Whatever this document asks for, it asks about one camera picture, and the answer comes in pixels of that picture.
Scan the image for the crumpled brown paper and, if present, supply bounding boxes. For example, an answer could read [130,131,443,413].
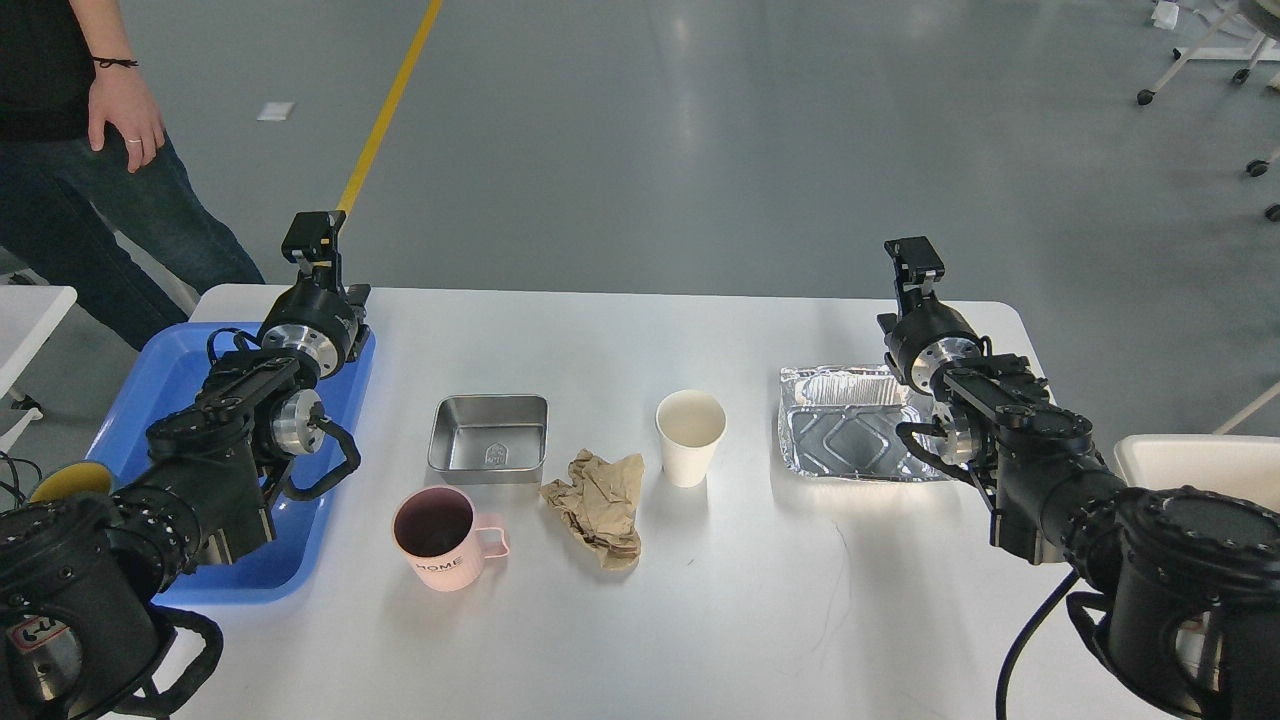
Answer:
[539,448,646,571]

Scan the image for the standing person dark clothes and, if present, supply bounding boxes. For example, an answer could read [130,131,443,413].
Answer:
[1,1,262,350]

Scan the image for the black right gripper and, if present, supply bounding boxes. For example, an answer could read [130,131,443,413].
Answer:
[877,237,986,393]

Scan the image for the white paper cup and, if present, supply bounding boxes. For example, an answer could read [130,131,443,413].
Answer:
[655,389,727,488]

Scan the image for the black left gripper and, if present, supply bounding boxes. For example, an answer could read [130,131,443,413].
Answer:
[260,211,371,379]

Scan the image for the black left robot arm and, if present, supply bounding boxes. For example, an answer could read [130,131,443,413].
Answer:
[1,210,371,719]

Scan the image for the paper scrap on floor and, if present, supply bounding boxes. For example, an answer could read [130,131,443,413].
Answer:
[256,101,296,123]

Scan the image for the aluminium foil tray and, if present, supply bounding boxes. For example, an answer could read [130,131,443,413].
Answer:
[777,365,947,483]

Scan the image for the teal mug yellow inside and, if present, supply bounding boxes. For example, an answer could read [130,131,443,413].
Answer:
[29,460,115,503]

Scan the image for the white bin right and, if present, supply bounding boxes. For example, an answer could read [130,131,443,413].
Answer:
[1114,434,1279,512]

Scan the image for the square steel tray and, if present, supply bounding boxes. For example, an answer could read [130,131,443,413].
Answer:
[428,395,548,486]

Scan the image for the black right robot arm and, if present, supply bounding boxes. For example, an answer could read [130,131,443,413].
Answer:
[877,236,1279,719]

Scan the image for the black cable right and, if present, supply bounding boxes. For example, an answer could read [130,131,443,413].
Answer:
[995,568,1083,720]

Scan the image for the white side table left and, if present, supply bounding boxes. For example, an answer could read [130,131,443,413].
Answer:
[1,284,77,404]

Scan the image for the pink mug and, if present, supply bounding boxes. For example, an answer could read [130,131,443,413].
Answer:
[392,486,509,592]

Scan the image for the person's left hand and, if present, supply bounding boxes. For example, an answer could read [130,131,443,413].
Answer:
[87,63,166,173]

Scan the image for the white wheeled rack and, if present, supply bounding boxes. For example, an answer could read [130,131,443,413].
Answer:
[1137,0,1280,222]

